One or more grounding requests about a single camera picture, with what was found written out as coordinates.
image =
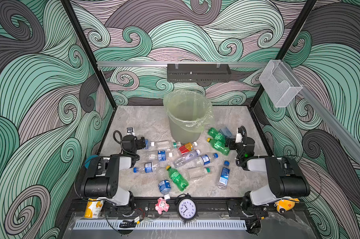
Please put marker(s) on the pink plush toy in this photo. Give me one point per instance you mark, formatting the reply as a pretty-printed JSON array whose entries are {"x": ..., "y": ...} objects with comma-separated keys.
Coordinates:
[{"x": 162, "y": 206}]

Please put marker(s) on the clear acrylic wall holder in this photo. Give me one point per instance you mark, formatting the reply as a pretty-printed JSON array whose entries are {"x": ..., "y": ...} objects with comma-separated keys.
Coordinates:
[{"x": 280, "y": 83}]

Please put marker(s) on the long clear bottle white cap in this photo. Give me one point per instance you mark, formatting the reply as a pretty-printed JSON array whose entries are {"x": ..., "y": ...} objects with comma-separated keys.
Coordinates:
[{"x": 187, "y": 158}]

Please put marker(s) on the light blue square bottle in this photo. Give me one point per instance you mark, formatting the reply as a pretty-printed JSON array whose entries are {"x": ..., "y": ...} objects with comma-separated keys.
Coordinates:
[{"x": 226, "y": 132}]

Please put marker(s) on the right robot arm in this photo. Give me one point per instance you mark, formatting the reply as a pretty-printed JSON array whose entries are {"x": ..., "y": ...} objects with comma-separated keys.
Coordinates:
[{"x": 286, "y": 181}]

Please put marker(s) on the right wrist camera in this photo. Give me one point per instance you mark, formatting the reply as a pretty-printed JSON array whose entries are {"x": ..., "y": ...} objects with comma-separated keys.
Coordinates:
[{"x": 239, "y": 137}]

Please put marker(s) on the tall bottle blue sky label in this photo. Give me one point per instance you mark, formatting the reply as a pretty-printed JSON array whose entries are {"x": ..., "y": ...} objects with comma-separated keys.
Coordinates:
[{"x": 224, "y": 176}]

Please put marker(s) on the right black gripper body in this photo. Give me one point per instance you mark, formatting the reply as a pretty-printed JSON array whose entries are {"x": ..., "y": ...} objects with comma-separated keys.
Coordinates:
[{"x": 229, "y": 143}]

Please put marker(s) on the black wall shelf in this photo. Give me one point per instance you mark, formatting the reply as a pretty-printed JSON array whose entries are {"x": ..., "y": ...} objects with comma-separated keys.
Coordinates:
[{"x": 198, "y": 73}]

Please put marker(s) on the green bottle yellow cap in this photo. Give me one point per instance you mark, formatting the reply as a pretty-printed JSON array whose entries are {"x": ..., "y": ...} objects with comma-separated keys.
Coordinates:
[{"x": 219, "y": 146}]

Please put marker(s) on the clear bottle blue label white cap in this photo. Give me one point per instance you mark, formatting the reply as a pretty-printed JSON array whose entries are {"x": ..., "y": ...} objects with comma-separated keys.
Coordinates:
[{"x": 160, "y": 155}]

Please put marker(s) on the aluminium wall rail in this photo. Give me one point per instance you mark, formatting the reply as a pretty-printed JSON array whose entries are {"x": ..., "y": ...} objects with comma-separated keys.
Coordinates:
[
  {"x": 164, "y": 64},
  {"x": 327, "y": 104}
]

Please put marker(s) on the black alarm clock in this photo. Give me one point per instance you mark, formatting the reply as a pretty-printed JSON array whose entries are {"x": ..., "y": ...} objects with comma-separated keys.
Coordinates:
[{"x": 187, "y": 209}]

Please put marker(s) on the aluminium wall rail right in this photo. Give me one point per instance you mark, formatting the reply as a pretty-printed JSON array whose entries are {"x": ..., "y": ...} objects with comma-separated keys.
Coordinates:
[{"x": 327, "y": 104}]

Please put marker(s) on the crushed bottle blue label front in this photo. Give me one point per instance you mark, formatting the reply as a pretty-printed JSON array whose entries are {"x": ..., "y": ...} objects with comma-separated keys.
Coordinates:
[{"x": 164, "y": 185}]

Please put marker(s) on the yellow printed cup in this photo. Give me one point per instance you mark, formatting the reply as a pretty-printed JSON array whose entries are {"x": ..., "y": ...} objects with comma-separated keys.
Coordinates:
[{"x": 93, "y": 208}]

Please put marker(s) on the teal round lid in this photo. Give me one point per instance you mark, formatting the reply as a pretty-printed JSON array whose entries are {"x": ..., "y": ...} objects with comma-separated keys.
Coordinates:
[{"x": 88, "y": 160}]

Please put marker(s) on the mesh waste bin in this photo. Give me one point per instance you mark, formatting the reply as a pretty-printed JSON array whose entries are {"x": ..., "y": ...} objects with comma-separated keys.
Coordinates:
[{"x": 184, "y": 125}]

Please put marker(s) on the green Sprite bottle centre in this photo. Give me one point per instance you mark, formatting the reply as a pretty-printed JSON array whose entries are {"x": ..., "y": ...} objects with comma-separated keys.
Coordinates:
[{"x": 177, "y": 178}]

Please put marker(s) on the yellow duck toy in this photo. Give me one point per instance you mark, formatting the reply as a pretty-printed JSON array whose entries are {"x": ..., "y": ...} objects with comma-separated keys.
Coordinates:
[{"x": 284, "y": 205}]

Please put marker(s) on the red yellow label bottle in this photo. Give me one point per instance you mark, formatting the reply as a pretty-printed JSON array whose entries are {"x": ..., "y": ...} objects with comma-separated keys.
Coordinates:
[{"x": 188, "y": 147}]

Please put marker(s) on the square clear bottle green band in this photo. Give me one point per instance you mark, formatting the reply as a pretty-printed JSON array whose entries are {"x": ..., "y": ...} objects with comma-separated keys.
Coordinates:
[{"x": 199, "y": 172}]

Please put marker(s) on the white slotted cable duct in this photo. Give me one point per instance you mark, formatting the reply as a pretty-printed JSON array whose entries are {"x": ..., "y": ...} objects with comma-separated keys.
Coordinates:
[{"x": 173, "y": 224}]

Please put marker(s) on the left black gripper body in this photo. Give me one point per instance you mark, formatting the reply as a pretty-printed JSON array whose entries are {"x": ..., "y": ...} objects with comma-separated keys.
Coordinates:
[{"x": 141, "y": 142}]

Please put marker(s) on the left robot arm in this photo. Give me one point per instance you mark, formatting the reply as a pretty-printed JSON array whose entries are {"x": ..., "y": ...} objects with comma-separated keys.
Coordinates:
[{"x": 101, "y": 179}]

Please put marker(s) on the aluminium wall rail back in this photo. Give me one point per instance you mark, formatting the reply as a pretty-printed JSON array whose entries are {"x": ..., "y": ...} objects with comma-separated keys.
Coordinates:
[{"x": 164, "y": 64}]

